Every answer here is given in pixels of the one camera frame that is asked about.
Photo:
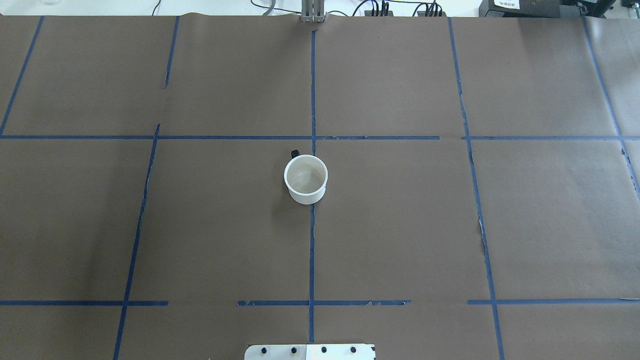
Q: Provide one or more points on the white smiley face mug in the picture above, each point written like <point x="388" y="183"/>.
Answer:
<point x="305" y="176"/>

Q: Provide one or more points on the black power strip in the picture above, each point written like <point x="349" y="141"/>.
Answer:
<point x="405" y="8"/>

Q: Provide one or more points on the black box with label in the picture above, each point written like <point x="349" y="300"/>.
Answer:
<point x="544" y="8"/>

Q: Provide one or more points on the aluminium frame post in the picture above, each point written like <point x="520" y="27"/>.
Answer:
<point x="313" y="11"/>

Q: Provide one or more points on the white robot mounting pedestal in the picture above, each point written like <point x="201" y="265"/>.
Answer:
<point x="330" y="351"/>

